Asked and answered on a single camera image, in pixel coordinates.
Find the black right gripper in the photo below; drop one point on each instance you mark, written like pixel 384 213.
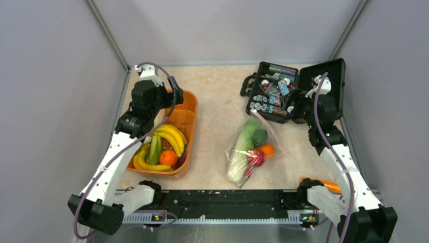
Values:
pixel 298 95

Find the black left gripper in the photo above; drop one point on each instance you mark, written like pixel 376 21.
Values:
pixel 172 98

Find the green lime toy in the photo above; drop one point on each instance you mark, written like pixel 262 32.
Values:
pixel 259 137

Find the orange fruit toy back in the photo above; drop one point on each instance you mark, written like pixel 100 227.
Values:
pixel 268 149

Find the orange fruit toy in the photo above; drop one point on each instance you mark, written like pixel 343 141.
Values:
pixel 268 149
pixel 168 158

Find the clear zip top bag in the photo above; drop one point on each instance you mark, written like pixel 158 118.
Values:
pixel 273 138

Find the red apple toy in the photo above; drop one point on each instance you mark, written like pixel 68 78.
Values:
pixel 256 158

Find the red chili pepper toy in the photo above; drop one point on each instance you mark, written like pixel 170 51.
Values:
pixel 247 175

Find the green napa cabbage toy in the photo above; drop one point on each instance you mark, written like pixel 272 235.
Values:
pixel 240 150

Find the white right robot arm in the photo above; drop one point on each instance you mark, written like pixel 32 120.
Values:
pixel 356 214

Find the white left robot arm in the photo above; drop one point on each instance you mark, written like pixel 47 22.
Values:
pixel 97 206

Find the orange plastic bin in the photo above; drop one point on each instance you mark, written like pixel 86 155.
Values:
pixel 184 117

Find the black poker chip case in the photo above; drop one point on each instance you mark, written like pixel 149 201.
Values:
pixel 274 88

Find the yellow banana bunch toy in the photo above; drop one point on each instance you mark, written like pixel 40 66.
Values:
pixel 174 137

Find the orange fruit toy front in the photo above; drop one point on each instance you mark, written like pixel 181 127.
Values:
pixel 168 158

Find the orange carrot toy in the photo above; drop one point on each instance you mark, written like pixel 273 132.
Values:
pixel 331 186

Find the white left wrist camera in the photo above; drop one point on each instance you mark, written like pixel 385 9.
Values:
pixel 149 72

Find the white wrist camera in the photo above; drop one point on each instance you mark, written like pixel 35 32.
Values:
pixel 321 84
pixel 149 72

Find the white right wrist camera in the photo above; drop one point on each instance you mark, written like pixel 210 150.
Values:
pixel 321 84

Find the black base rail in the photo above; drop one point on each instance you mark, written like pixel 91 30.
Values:
pixel 229 204

